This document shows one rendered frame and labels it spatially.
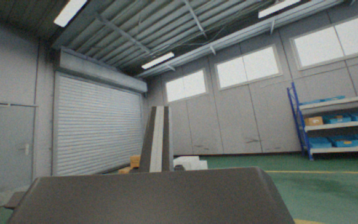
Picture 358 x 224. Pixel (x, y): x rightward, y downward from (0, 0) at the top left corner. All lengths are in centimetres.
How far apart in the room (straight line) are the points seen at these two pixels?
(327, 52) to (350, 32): 64
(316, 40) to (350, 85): 151
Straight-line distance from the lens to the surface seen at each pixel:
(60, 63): 471
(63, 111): 476
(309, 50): 561
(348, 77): 563
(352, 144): 470
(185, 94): 566
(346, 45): 586
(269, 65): 531
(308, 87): 530
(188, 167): 235
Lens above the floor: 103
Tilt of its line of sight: 9 degrees up
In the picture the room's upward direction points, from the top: 7 degrees counter-clockwise
